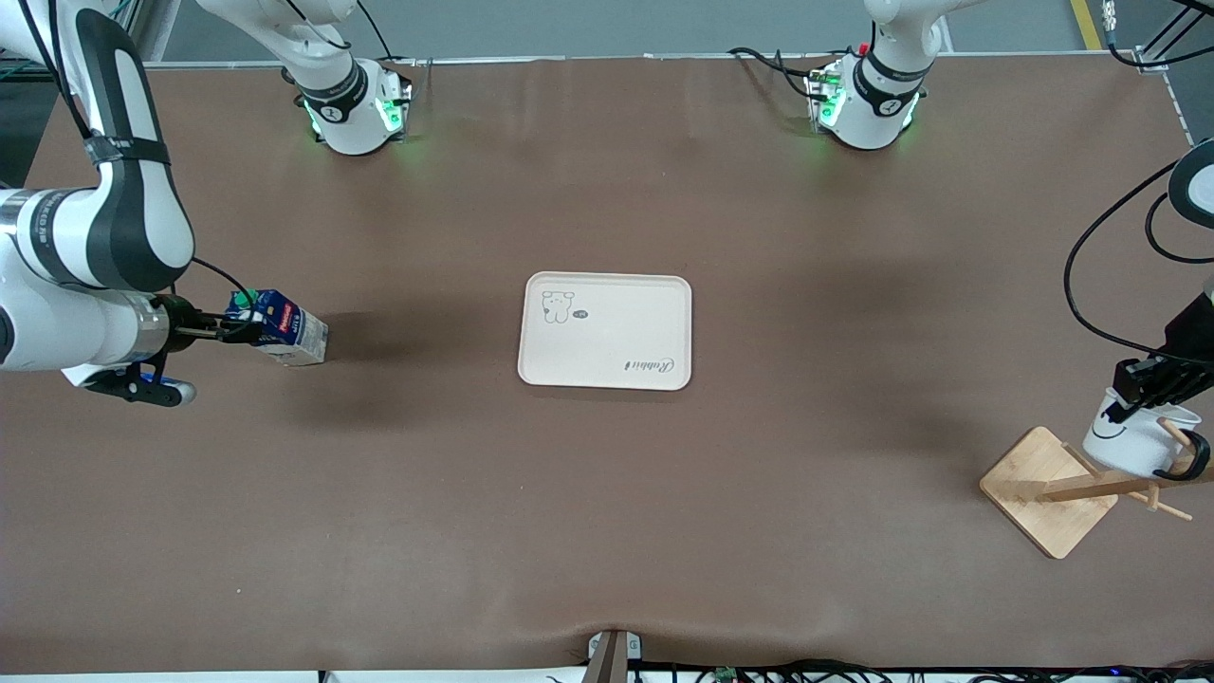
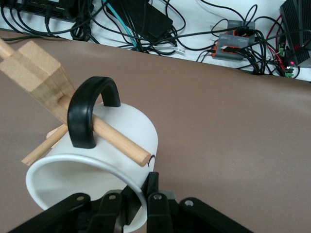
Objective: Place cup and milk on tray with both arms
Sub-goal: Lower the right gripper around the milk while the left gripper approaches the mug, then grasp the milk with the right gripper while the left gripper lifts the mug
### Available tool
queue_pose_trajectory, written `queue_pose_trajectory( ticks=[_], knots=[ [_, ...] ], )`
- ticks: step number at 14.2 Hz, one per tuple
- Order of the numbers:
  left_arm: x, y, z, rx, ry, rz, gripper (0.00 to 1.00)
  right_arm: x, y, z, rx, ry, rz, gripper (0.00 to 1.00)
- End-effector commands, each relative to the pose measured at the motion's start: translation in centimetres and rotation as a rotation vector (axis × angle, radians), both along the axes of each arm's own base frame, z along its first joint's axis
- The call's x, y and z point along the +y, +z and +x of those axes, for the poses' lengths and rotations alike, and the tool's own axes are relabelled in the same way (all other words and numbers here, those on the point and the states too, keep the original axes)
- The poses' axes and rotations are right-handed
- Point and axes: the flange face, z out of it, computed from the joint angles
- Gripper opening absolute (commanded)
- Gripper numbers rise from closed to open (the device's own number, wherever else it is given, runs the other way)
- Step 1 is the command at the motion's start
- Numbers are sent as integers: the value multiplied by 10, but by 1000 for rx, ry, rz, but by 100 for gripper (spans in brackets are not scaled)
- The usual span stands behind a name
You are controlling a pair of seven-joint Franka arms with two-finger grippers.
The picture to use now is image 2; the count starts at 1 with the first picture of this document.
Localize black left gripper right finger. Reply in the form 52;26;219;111
143;171;253;233

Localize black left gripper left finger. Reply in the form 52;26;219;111
7;186;143;233

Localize white smiley mug black handle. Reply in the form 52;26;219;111
25;76;159;233

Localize brown table mat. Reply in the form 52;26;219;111
0;30;311;233

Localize wooden mug rack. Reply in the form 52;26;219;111
0;37;152;167

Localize grey orange usb hub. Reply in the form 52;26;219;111
227;19;256;36
210;33;252;61

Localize green terminal connector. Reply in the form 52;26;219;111
284;66;296;79

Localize black power adapter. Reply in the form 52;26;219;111
104;0;173;39

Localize black electronics box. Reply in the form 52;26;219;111
2;0;81;22

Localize black finned heatsink device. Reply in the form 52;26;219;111
279;0;311;67

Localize tangled black cables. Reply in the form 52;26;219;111
0;0;311;78

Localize teal cable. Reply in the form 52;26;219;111
102;0;144;52

